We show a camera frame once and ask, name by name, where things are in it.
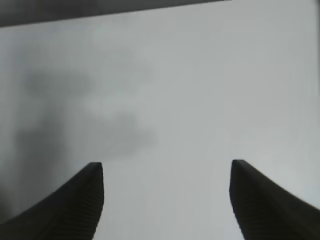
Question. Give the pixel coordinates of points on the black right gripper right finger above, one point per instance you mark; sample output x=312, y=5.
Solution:
x=265, y=210

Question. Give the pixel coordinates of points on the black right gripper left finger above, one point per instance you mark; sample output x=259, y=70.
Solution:
x=65, y=210

